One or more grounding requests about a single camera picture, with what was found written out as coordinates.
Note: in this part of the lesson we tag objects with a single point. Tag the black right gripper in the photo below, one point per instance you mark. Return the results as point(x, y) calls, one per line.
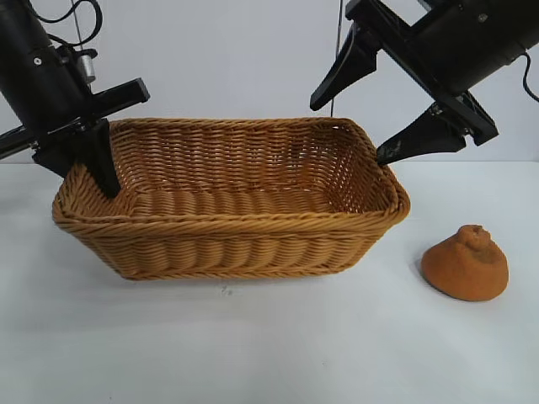
point(455, 46)

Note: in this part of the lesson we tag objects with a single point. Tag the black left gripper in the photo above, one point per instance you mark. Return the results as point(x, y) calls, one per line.
point(54, 97)

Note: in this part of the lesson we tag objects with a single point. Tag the tan woven wicker basket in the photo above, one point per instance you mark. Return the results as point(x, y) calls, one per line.
point(231, 252)

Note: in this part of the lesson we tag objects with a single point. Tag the orange-brown cone-shaped bun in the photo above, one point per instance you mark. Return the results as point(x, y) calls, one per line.
point(463, 273)

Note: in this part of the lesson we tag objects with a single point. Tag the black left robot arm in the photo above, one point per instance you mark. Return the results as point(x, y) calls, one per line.
point(19, 25)

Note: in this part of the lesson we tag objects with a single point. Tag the silver cylindrical connector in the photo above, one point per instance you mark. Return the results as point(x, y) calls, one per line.
point(87, 67)

